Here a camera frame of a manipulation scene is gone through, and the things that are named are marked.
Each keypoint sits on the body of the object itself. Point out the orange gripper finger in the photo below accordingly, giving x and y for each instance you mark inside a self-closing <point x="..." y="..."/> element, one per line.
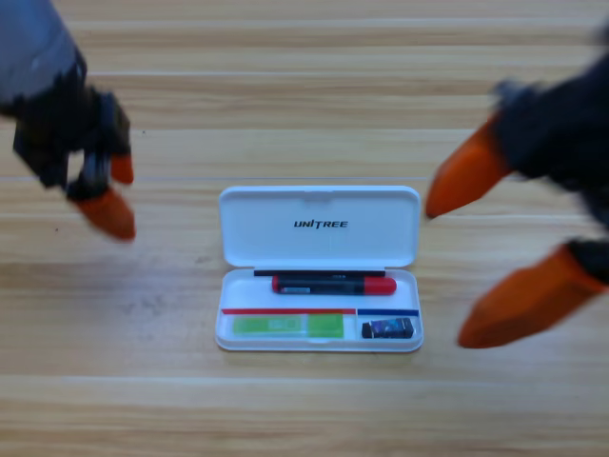
<point x="528" y="304"/>
<point x="122" y="169"/>
<point x="468" y="173"/>
<point x="111" y="214"/>

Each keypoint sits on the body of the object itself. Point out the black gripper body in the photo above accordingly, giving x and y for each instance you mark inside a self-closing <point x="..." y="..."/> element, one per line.
<point x="561" y="128"/>
<point x="62" y="133"/>

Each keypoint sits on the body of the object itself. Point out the dark blue eraser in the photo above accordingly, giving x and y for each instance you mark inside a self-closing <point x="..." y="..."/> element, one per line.
<point x="387" y="329"/>

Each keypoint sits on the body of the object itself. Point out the white Unitree pencil case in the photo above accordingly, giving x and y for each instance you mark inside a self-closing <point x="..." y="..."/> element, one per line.
<point x="319" y="238"/>

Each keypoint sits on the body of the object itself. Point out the red and black marker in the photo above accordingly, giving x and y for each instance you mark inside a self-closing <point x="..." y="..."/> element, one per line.
<point x="333" y="284"/>

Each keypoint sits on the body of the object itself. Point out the green capped marker pen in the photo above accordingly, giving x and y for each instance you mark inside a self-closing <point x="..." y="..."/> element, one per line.
<point x="285" y="326"/>

